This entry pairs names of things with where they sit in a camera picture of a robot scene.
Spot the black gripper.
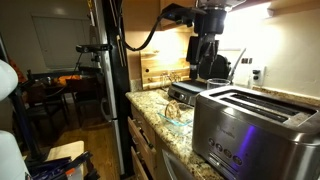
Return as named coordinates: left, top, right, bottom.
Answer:
left=194, top=9, right=229, bottom=68

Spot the toasted bread slice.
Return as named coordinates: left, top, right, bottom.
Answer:
left=164, top=100, right=183, bottom=121

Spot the stainless steel toaster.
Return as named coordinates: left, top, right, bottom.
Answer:
left=191, top=85, right=320, bottom=180

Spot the clear glass tumbler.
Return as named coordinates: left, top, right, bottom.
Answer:
left=206, top=77, right=232, bottom=91

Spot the black panini grill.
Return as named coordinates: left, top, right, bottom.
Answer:
left=167, top=36, right=248, bottom=107

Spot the wooden cutting board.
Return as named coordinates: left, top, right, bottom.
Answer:
left=139, top=49, right=192, bottom=91

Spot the clear glass baking dish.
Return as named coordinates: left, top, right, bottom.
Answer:
left=157, top=102, right=194, bottom=136

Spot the black and steel refrigerator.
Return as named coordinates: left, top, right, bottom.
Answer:
left=89, top=0, right=134, bottom=178

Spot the wooden drawer cabinet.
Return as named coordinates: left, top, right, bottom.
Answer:
left=126, top=103, right=158, bottom=180

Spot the dark wooden chair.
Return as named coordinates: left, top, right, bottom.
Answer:
left=66, top=78, right=109, bottom=126
left=24, top=81, right=69, bottom=134

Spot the orange object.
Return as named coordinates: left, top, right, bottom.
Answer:
left=58, top=74, right=82, bottom=87

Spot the white panel door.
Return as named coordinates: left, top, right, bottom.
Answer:
left=31, top=14, right=93, bottom=71

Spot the dark wooden dining table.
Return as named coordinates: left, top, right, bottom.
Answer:
left=28, top=68, right=104, bottom=89

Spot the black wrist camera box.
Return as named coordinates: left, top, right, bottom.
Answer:
left=159, top=3, right=208, bottom=28

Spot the white wall outlet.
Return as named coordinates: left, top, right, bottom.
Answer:
left=251, top=65, right=267, bottom=87

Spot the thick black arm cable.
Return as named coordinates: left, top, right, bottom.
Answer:
left=118, top=0, right=168, bottom=53

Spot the black camera tripod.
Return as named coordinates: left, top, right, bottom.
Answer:
left=74, top=51, right=103, bottom=76

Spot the black stereo camera bar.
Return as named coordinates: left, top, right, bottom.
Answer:
left=75, top=43, right=113, bottom=54

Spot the black clamp orange handle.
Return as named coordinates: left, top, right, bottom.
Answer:
left=26, top=150, right=101, bottom=180

